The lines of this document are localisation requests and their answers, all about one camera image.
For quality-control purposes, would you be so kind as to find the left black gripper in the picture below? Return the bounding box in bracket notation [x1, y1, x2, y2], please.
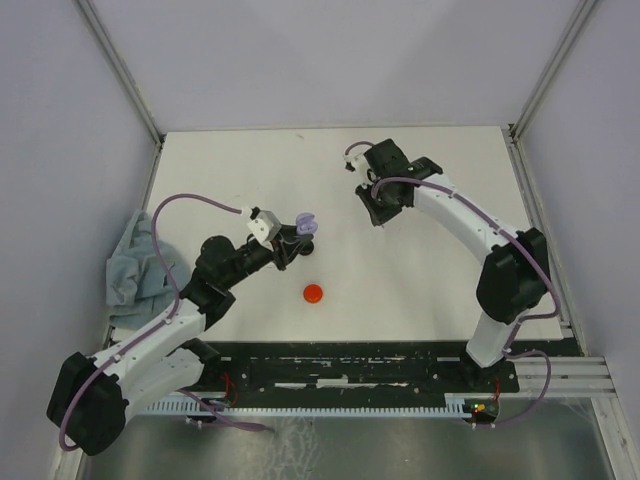
[221, 224, 314, 289]

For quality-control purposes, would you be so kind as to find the purple earbud charging case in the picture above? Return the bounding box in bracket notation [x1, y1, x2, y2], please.
[295, 212, 318, 236]

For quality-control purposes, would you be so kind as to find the red earbud charging case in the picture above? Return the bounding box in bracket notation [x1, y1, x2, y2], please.
[303, 283, 324, 304]

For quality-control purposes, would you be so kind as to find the black earbud charging case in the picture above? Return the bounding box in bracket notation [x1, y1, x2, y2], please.
[299, 242, 315, 257]

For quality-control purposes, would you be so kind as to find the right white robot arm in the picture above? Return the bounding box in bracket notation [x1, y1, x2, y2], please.
[344, 139, 557, 391]

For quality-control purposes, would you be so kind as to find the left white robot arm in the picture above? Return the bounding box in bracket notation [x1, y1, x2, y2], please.
[46, 219, 317, 456]

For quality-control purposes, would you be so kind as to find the blue-grey cloth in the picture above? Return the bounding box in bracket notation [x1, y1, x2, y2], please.
[106, 210, 191, 330]

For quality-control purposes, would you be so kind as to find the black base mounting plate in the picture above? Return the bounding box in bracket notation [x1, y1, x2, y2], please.
[193, 341, 520, 394]

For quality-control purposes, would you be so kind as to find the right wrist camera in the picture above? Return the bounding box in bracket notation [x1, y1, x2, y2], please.
[344, 153, 369, 179]

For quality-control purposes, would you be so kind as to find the white slotted cable duct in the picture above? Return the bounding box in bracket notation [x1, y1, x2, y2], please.
[139, 392, 476, 415]

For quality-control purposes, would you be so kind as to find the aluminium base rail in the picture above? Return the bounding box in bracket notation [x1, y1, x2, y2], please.
[509, 357, 616, 399]

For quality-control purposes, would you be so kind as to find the right aluminium frame post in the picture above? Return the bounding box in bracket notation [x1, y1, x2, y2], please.
[510, 0, 601, 142]

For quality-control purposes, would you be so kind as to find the aluminium frame post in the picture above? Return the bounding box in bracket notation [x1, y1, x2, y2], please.
[73, 0, 164, 146]
[510, 0, 601, 142]

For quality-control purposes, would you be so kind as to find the left aluminium frame post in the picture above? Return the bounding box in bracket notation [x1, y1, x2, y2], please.
[73, 0, 164, 146]

